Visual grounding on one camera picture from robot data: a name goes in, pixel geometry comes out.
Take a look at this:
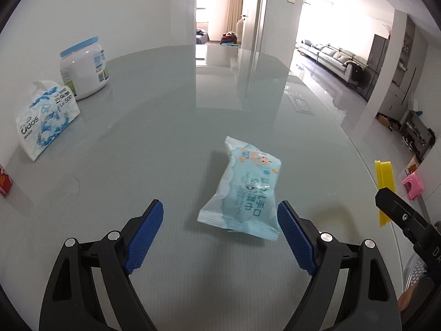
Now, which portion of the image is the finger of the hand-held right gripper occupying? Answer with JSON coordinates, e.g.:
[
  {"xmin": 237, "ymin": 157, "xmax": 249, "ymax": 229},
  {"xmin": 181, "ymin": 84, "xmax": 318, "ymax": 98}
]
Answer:
[{"xmin": 375, "ymin": 187, "xmax": 431, "ymax": 246}]

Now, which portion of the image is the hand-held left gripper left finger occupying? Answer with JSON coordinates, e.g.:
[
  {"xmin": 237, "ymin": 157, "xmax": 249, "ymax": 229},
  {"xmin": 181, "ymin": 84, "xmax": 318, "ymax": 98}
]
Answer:
[{"xmin": 39, "ymin": 199, "xmax": 164, "ymax": 331}]

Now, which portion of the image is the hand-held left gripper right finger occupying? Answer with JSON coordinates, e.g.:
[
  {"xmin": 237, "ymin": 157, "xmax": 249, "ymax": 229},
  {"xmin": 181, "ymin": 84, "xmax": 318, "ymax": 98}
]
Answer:
[{"xmin": 276, "ymin": 200, "xmax": 402, "ymax": 331}]

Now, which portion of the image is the grey perforated waste basket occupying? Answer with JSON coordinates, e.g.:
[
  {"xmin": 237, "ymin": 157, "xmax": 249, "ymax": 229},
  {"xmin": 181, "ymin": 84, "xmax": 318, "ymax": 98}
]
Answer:
[{"xmin": 403, "ymin": 253, "xmax": 431, "ymax": 290}]

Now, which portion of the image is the light blue wet wipe packet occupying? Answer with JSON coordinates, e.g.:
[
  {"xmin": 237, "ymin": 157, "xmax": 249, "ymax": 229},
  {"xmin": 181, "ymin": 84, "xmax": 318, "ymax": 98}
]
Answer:
[{"xmin": 197, "ymin": 136, "xmax": 282, "ymax": 241}]

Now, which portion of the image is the yellow plastic object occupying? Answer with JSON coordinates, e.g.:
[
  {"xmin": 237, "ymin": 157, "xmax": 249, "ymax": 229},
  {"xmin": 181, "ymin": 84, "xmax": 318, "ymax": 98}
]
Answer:
[{"xmin": 374, "ymin": 159, "xmax": 397, "ymax": 227}]

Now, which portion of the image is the pink plastic stool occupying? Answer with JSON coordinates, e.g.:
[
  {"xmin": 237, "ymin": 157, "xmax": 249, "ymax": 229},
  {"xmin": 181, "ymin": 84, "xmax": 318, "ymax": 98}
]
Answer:
[{"xmin": 402, "ymin": 172, "xmax": 424, "ymax": 201}]

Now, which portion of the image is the white low cabinet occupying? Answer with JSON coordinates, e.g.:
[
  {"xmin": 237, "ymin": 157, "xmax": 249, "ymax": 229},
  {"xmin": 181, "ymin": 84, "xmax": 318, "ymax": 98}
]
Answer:
[{"xmin": 389, "ymin": 76, "xmax": 414, "ymax": 118}]

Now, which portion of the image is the dark tall cabinet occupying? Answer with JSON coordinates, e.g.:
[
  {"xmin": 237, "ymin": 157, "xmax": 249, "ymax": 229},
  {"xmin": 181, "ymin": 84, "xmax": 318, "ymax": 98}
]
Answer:
[{"xmin": 366, "ymin": 34, "xmax": 390, "ymax": 102}]

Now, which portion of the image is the red drink can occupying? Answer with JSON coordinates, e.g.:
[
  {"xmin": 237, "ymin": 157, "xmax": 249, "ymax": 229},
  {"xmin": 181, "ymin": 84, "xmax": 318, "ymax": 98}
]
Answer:
[{"xmin": 0, "ymin": 165, "xmax": 12, "ymax": 199}]

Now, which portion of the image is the white blue tissue pack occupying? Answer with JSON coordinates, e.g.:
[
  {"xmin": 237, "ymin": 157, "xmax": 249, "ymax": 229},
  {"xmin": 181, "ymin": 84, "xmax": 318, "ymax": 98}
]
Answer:
[{"xmin": 15, "ymin": 80, "xmax": 80, "ymax": 162}]

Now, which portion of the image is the grey sofa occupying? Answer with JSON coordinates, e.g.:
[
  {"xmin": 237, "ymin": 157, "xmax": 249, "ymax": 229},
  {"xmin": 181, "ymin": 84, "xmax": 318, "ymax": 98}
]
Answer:
[{"xmin": 298, "ymin": 39, "xmax": 366, "ymax": 85}]

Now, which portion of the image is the white jar with blue lid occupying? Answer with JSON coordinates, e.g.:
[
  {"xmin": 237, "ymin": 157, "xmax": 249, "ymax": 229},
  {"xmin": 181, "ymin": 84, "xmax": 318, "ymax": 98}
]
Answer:
[{"xmin": 60, "ymin": 35, "xmax": 110, "ymax": 100}]

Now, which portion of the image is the white room door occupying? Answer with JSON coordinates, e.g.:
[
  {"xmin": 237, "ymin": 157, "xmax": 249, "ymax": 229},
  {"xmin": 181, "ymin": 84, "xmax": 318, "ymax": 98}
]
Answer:
[{"xmin": 241, "ymin": 0, "xmax": 270, "ymax": 97}]

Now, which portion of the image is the beige curtain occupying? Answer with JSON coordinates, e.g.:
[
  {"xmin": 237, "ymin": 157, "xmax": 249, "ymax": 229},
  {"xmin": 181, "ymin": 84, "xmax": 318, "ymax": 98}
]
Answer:
[{"xmin": 225, "ymin": 0, "xmax": 243, "ymax": 40}]

